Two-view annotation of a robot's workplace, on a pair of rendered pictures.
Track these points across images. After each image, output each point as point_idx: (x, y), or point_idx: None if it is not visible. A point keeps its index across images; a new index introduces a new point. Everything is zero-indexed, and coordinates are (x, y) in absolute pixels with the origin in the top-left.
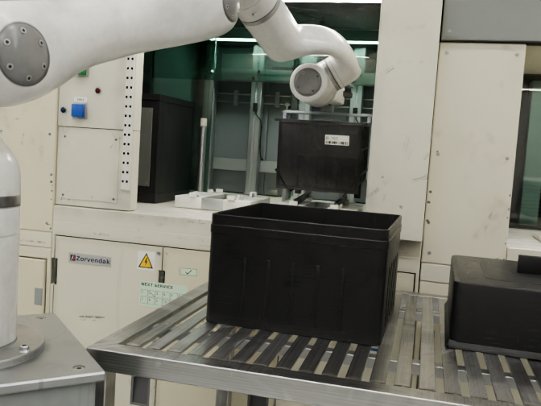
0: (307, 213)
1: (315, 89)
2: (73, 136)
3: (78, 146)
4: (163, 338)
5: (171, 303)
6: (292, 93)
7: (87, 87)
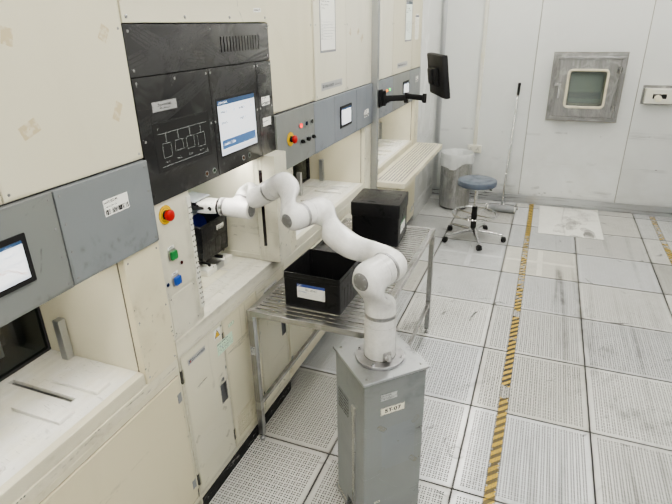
0: (293, 265)
1: (254, 211)
2: (175, 296)
3: (178, 300)
4: (360, 322)
5: (314, 322)
6: (247, 217)
7: (176, 263)
